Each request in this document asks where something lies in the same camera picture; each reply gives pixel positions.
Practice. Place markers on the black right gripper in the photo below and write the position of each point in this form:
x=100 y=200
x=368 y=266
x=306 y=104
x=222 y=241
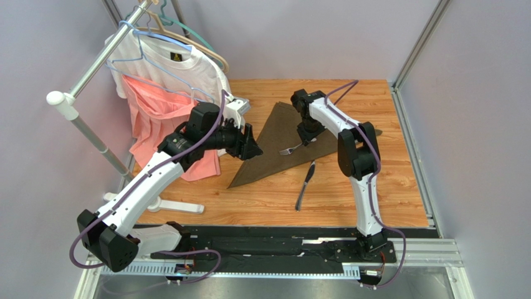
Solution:
x=308 y=136

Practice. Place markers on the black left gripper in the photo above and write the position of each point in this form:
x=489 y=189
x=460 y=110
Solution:
x=245 y=146

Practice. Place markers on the olive brown cloth napkin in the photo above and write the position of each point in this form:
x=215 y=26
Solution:
x=279 y=133

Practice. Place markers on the silver fork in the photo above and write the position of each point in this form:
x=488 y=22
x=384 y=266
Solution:
x=289 y=151

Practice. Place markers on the silver table knife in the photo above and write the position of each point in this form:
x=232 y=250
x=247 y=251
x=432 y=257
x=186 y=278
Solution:
x=309 y=176

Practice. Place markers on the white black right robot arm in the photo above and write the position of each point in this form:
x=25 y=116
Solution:
x=358 y=159

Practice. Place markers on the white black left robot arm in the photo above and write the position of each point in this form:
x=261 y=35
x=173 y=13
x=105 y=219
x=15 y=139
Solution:
x=109 y=232

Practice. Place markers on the pink pleated skirt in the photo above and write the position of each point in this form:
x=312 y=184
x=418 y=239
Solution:
x=155 y=113

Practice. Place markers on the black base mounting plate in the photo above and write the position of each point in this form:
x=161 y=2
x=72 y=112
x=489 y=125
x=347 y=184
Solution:
x=276 y=250

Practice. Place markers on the white t-shirt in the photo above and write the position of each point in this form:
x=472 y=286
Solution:
x=174 y=70

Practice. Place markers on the teal clothes hanger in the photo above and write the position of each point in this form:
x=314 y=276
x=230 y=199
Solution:
x=187 y=31

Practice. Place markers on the wooden clothes hanger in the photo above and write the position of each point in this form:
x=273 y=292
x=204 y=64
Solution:
x=181 y=41

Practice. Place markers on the white clothes rack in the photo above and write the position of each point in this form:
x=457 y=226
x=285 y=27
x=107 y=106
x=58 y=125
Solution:
x=63 y=102

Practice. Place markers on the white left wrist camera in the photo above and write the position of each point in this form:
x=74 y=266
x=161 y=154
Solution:
x=235 y=108

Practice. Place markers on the aluminium frame rail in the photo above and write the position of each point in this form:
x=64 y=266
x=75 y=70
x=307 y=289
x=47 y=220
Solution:
x=113 y=235

